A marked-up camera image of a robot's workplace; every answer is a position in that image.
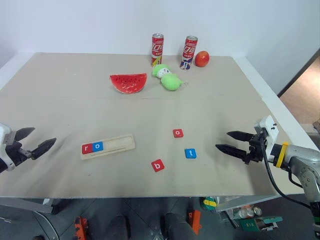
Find green plush doll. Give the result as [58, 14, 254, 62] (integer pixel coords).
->
[151, 63, 189, 92]

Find blue letter tile o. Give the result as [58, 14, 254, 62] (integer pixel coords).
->
[91, 141, 104, 153]

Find red watermelon slice toy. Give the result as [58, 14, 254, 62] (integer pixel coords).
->
[108, 72, 149, 95]

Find beige table mat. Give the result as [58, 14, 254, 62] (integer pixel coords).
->
[0, 52, 305, 199]

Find red can with yellow base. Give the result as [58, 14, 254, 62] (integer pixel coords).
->
[151, 32, 165, 67]

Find green cardboard box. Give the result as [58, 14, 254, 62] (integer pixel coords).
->
[239, 215, 284, 232]

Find red letter tile b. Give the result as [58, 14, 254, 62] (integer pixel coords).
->
[150, 159, 166, 173]

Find dark rounded shape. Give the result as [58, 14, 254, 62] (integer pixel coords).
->
[163, 212, 200, 240]
[113, 214, 132, 240]

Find blue letter tile t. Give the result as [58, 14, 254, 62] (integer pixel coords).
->
[184, 148, 198, 160]

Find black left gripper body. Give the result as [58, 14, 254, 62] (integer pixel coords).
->
[4, 140, 34, 166]

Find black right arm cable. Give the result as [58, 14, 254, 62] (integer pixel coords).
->
[262, 157, 313, 210]

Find red apple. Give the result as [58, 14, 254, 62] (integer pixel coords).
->
[194, 50, 211, 68]

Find red can with blue base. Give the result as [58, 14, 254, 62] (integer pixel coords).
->
[179, 35, 199, 71]

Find green yellow clamp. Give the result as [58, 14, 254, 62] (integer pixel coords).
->
[202, 196, 217, 211]

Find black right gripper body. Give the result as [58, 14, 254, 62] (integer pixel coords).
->
[246, 134, 267, 166]

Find wooden letter tray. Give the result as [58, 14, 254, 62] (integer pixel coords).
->
[80, 133, 137, 161]

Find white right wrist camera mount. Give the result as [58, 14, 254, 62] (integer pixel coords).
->
[253, 115, 280, 161]

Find orange black tool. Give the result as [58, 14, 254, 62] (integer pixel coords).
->
[73, 216, 90, 240]
[188, 209, 202, 236]

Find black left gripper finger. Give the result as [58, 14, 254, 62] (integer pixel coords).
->
[14, 127, 36, 143]
[30, 137, 58, 160]

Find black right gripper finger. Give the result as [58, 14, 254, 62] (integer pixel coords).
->
[226, 130, 255, 142]
[215, 144, 250, 162]

